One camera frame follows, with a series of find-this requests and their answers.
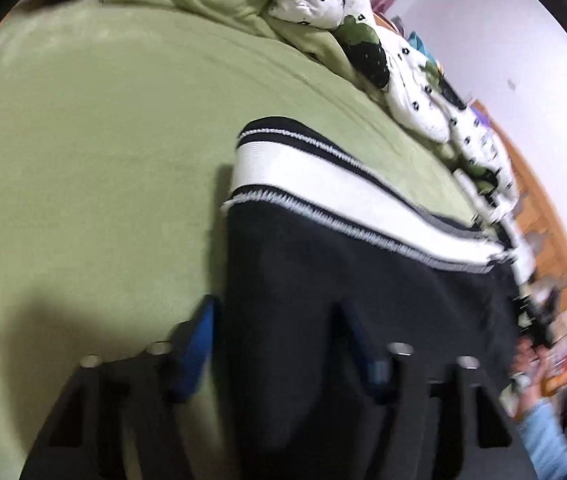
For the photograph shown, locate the white floral quilt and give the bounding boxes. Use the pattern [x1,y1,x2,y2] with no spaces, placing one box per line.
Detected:
[104,0,520,213]

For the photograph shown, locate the teal patterned pillow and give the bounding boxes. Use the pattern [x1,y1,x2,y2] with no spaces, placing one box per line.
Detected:
[407,31,435,62]

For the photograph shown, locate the wooden bed frame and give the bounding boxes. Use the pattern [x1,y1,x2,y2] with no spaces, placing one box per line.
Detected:
[468,100,567,313]

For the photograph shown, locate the green fleece blanket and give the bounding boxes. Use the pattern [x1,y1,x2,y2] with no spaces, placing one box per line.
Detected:
[0,0,490,480]

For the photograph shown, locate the person's right forearm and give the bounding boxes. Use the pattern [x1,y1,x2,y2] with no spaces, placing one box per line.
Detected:
[512,399,567,480]

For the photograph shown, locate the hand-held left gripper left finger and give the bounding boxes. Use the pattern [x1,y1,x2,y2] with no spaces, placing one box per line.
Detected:
[18,294,224,480]

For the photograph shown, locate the black pants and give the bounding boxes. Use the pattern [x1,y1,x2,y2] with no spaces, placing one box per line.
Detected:
[220,117,525,480]

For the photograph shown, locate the person's right hand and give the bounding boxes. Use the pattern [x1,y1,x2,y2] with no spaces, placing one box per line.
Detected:
[508,339,553,406]

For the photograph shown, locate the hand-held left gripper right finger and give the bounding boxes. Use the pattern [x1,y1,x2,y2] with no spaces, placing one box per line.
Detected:
[342,304,539,480]

